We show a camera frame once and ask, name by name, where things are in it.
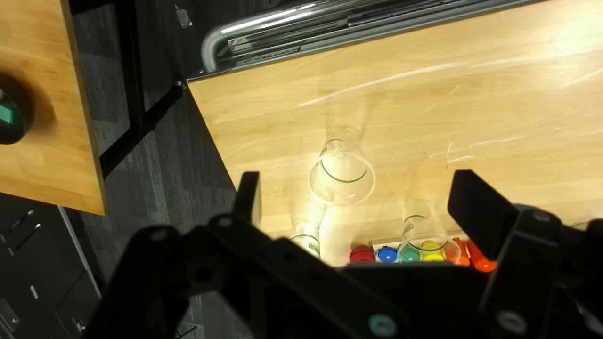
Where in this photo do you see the red toy ball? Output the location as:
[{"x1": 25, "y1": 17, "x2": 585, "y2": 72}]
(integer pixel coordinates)
[{"x1": 348, "y1": 245, "x2": 374, "y2": 264}]

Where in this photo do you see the wooden side table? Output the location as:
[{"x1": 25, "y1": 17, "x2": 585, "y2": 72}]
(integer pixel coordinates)
[{"x1": 0, "y1": 0, "x2": 105, "y2": 215}]

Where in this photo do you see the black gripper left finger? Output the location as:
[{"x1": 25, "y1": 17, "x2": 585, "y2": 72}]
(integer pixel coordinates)
[{"x1": 86, "y1": 172, "x2": 402, "y2": 339}]

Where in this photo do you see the yellow toy ring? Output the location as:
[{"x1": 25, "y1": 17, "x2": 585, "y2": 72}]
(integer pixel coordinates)
[{"x1": 417, "y1": 241, "x2": 446, "y2": 264}]

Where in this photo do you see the green toy ring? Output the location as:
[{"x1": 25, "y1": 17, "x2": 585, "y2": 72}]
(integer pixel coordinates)
[{"x1": 397, "y1": 243, "x2": 421, "y2": 264}]

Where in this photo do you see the clear plastic cup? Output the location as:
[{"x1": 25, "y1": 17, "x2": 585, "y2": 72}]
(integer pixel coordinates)
[
  {"x1": 289, "y1": 202, "x2": 327, "y2": 256},
  {"x1": 402, "y1": 155, "x2": 446, "y2": 255},
  {"x1": 306, "y1": 100, "x2": 374, "y2": 206}
]

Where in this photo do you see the blue toy ring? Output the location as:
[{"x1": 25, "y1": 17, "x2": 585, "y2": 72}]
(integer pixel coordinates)
[{"x1": 374, "y1": 245, "x2": 400, "y2": 266}]

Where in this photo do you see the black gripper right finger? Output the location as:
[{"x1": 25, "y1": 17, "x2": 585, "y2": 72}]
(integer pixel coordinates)
[{"x1": 446, "y1": 170, "x2": 603, "y2": 339}]

